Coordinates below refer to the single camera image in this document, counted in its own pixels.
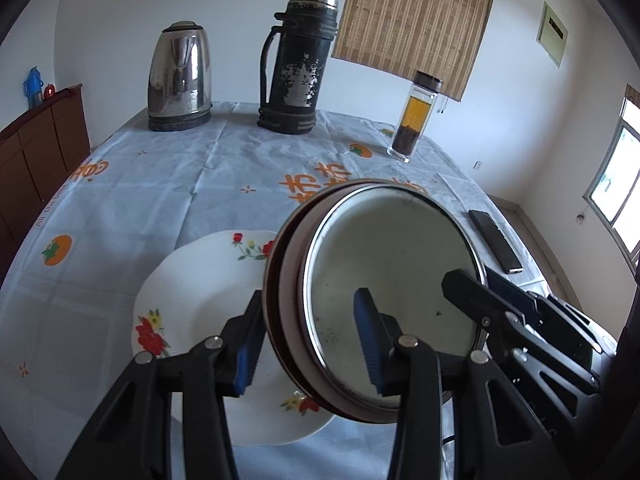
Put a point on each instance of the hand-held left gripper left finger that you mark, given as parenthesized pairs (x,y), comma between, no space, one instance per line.
(245,360)

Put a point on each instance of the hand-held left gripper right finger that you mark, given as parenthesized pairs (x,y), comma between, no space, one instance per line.
(370,345)

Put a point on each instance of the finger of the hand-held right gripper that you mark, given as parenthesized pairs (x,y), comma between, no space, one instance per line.
(465,292)
(520,300)

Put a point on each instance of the white enamel bowl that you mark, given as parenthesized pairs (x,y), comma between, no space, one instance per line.
(390,240)

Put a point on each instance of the red flower plate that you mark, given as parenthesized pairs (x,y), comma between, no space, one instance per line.
(200,280)

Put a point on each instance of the bright side window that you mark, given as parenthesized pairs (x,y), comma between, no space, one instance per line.
(617,180)

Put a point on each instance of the glass tea bottle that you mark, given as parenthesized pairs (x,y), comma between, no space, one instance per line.
(412,120)

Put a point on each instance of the printed pale blue tablecloth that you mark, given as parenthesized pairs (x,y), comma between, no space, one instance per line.
(165,185)

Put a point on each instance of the bamboo window blind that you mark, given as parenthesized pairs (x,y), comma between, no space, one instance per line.
(415,20)

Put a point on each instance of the worn black thermos flask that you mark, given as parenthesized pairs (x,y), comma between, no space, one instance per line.
(297,70)

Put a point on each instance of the stainless steel electric kettle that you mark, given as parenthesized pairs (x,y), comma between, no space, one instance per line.
(180,75)

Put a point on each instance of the brown wooden sideboard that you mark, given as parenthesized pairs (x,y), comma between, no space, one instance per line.
(35,150)

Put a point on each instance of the small red ornament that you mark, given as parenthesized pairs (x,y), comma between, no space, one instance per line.
(49,92)

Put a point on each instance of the blue thermos bottle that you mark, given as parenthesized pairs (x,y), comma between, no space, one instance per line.
(33,87)

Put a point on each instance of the pale green wall panel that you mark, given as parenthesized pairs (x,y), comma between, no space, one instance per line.
(552,35)

